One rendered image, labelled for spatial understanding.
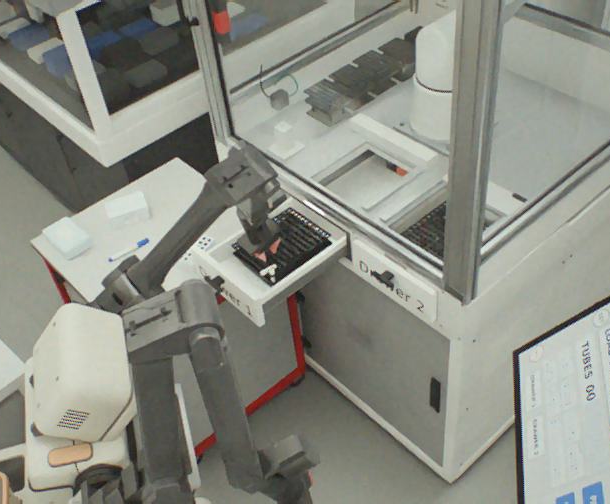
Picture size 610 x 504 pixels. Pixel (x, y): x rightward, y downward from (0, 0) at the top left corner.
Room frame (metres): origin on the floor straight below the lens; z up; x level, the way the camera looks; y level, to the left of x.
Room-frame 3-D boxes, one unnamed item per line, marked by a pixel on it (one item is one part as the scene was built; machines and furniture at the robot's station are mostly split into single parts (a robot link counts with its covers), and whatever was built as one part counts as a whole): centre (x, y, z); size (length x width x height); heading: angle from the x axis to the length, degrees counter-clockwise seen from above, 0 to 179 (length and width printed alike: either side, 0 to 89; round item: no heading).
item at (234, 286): (1.43, 0.22, 0.87); 0.29 x 0.02 x 0.11; 37
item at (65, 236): (1.81, 0.74, 0.78); 0.15 x 0.10 x 0.04; 38
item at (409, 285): (1.37, -0.22, 0.87); 0.29 x 0.02 x 0.11; 37
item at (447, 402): (1.87, -0.45, 0.40); 1.03 x 0.95 x 0.80; 37
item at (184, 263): (1.68, 0.34, 0.78); 0.12 x 0.08 x 0.04; 146
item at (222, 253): (1.56, 0.06, 0.86); 0.40 x 0.26 x 0.06; 127
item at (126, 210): (1.91, 0.55, 0.79); 0.13 x 0.09 x 0.05; 107
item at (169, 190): (1.77, 0.45, 0.38); 0.62 x 0.58 x 0.76; 37
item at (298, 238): (1.55, 0.06, 0.87); 0.22 x 0.18 x 0.06; 127
